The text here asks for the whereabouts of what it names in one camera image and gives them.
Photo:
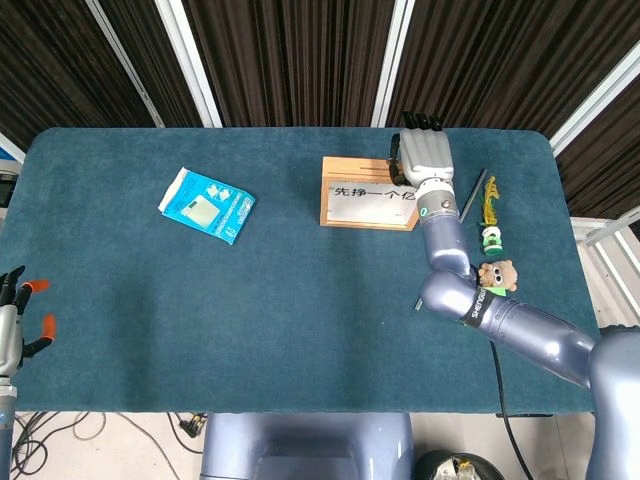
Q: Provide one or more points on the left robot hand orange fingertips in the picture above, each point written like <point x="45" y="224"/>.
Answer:
<point x="7" y="335"/>

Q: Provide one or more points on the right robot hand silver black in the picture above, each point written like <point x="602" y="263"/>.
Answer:
<point x="427" y="155"/>

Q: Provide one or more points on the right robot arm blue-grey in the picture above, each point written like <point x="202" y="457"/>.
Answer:
<point x="445" y="240"/>

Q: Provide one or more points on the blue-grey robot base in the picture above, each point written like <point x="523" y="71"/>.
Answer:
<point x="305" y="445"/>

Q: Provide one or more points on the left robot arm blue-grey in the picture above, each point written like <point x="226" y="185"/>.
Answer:
<point x="6" y="430"/>

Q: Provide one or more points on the thin dark grey rod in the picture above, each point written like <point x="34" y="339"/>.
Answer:
<point x="475" y="192"/>

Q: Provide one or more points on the yellow green pipe cleaner toy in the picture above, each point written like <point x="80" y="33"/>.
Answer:
<point x="491" y="240"/>

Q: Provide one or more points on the black pleated curtain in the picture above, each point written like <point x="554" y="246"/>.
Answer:
<point x="300" y="60"/>

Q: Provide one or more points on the white blue board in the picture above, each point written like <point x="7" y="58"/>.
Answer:
<point x="9" y="152"/>

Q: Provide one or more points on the teal table mat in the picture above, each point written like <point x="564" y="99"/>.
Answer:
<point x="200" y="325"/>

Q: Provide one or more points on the black power plug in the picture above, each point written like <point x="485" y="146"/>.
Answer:
<point x="192" y="425"/>

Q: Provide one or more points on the blue tissue packet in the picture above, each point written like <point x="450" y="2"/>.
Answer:
<point x="205" y="207"/>

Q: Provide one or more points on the black waste bin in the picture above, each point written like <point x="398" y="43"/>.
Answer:
<point x="435" y="467"/>

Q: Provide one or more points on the wooden box with sign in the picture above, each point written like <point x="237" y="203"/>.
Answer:
<point x="365" y="207"/>

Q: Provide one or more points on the white aluminium frame post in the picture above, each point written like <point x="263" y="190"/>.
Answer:
<point x="595" y="100"/>
<point x="392" y="60"/>
<point x="190" y="60"/>

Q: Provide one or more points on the white aluminium frame rails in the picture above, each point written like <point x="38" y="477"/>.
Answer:
<point x="607" y="230"/>

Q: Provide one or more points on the thin grey frame bar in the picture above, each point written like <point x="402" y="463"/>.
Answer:
<point x="125" y="60"/>

